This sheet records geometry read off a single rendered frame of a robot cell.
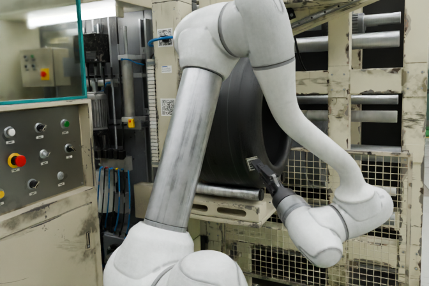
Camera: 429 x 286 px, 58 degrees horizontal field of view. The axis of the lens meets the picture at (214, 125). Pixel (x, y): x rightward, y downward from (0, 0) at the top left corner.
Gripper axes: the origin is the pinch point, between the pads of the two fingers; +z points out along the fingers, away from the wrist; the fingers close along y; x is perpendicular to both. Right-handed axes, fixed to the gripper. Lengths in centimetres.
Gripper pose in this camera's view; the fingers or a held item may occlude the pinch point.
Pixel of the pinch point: (259, 166)
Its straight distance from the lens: 131.5
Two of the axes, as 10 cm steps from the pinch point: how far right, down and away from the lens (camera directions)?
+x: 9.1, -3.9, 1.5
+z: -3.3, -4.6, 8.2
